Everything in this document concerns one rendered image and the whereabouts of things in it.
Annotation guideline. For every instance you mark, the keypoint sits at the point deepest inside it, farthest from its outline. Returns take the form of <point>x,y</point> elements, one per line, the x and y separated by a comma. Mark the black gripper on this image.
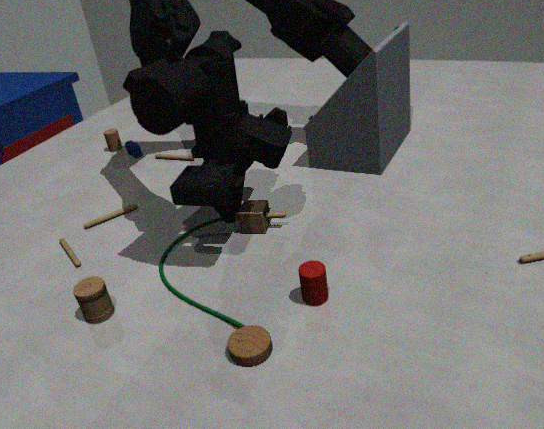
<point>218,182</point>

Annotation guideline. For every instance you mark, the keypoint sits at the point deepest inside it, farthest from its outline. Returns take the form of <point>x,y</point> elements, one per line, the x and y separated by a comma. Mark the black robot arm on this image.
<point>168,89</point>

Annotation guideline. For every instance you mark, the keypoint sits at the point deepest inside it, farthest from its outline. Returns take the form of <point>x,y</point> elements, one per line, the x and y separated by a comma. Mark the small blue block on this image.
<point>133,149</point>

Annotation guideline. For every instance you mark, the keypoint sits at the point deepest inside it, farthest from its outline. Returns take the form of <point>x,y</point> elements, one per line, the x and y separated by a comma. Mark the dark green string with wooden stick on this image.
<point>202,307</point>

